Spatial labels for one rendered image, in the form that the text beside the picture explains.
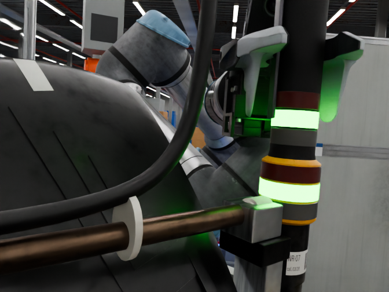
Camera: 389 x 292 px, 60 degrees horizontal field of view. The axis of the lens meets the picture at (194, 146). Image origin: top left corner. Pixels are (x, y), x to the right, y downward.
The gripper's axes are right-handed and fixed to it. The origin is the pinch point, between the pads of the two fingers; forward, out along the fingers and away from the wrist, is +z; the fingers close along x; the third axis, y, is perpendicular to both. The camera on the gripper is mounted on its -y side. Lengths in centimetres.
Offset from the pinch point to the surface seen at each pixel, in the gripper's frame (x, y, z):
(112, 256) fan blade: 12.0, 14.3, 1.9
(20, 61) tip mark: 20.2, 2.5, -4.3
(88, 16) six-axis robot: 108, -109, -374
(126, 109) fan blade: 12.9, 5.3, -8.4
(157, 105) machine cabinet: 51, -52, -1059
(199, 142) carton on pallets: -77, 51, -924
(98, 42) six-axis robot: 97, -83, -378
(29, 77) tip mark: 19.2, 3.7, -3.6
